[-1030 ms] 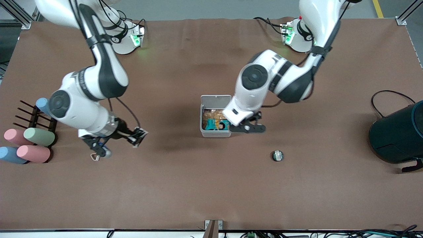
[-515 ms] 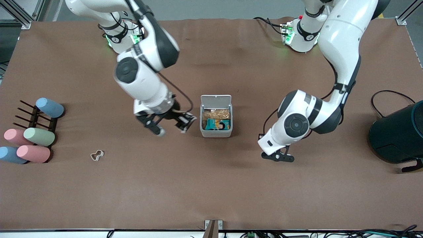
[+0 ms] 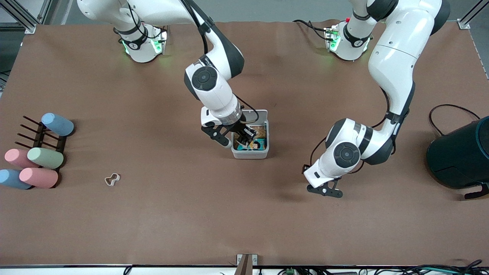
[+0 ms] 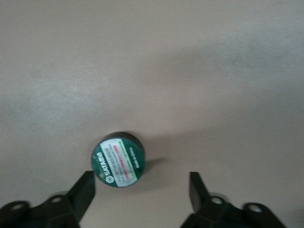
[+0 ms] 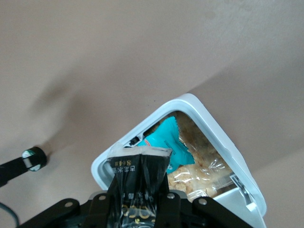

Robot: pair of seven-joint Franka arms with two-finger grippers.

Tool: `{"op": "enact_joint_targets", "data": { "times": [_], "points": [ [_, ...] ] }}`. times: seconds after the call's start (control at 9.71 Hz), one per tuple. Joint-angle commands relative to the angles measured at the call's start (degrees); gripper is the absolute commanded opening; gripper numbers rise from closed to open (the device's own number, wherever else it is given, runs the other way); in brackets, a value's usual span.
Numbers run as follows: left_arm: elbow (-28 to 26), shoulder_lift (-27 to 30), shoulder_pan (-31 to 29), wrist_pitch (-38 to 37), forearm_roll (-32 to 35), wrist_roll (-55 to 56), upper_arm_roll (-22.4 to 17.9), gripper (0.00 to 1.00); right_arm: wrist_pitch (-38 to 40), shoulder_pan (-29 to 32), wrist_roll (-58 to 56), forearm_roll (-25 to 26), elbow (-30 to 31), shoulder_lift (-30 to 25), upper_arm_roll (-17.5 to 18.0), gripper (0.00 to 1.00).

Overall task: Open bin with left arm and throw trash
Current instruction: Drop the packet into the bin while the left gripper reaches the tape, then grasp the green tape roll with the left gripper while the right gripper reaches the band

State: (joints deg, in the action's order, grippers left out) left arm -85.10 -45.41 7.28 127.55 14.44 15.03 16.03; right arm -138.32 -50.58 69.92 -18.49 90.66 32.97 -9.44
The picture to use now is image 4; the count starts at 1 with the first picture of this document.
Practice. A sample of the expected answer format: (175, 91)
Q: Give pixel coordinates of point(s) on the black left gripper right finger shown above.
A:
(202, 202)

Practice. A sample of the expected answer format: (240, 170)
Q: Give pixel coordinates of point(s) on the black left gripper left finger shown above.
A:
(78, 197)

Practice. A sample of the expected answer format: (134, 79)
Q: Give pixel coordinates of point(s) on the black tape roll green label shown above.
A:
(118, 161)

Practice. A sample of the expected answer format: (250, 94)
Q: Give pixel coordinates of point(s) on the brown table cover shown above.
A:
(142, 71)

